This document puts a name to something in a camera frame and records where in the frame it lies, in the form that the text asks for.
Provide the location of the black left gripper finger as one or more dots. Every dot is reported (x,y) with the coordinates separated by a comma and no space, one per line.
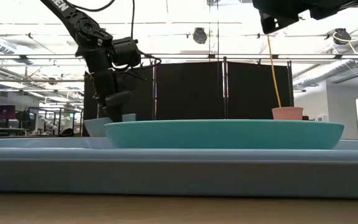
(115,109)

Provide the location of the blue plastic bowl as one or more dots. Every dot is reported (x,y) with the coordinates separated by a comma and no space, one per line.
(95,126)

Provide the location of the blue plastic tray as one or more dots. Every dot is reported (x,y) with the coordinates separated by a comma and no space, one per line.
(166,174)

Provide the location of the pink plastic cup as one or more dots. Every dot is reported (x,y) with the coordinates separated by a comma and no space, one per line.
(287,113)

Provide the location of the teal plastic plate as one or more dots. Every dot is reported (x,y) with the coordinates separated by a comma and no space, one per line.
(225,133)

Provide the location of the black partition screen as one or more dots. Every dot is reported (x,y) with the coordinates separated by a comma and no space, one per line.
(191,90)

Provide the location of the dark computer monitor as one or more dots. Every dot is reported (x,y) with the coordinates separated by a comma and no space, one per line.
(4,112)

